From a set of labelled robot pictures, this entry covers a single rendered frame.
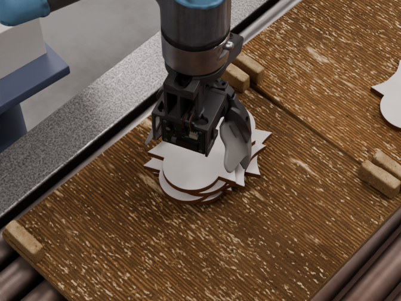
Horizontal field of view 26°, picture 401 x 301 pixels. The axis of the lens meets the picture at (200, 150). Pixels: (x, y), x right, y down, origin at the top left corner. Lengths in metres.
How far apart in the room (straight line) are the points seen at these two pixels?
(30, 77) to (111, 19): 1.32
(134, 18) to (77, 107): 1.43
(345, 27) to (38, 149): 0.51
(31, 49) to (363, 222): 0.59
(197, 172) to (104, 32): 1.59
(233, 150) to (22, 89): 0.44
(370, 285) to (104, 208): 0.36
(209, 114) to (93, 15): 1.75
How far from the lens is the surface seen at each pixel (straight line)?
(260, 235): 1.13
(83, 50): 2.63
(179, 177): 1.11
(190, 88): 0.95
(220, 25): 0.91
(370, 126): 1.26
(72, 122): 1.28
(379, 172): 1.18
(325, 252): 1.13
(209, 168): 1.12
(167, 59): 0.95
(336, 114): 1.26
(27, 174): 1.23
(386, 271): 1.15
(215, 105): 1.01
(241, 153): 1.09
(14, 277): 1.15
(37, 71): 1.41
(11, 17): 0.89
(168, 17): 0.90
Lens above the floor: 1.91
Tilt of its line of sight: 54 degrees down
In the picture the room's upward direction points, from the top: straight up
